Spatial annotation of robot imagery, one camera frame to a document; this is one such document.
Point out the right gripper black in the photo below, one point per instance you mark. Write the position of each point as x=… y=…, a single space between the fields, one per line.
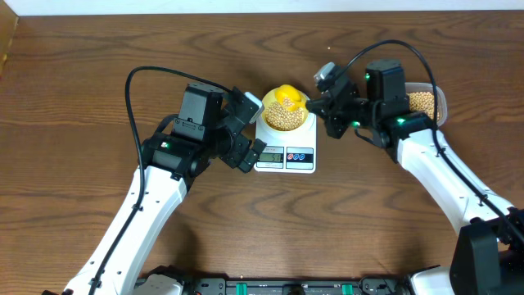
x=319 y=106

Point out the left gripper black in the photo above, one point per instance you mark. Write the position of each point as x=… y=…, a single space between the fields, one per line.
x=234 y=156

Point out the yellow measuring scoop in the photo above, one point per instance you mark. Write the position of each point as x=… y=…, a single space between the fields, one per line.
x=290 y=98

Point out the yellow bowl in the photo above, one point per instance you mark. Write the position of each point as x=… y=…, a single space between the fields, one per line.
x=279 y=118

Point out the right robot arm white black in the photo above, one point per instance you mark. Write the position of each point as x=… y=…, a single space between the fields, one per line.
x=488 y=256

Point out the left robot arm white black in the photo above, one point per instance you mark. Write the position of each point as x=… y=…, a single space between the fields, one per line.
x=209 y=125

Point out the white digital kitchen scale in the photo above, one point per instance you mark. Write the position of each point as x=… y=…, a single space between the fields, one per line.
x=293 y=151

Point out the clear plastic container of soybeans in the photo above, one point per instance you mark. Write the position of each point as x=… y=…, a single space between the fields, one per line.
x=421 y=98

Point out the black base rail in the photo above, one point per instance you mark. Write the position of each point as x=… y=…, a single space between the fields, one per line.
x=294 y=287

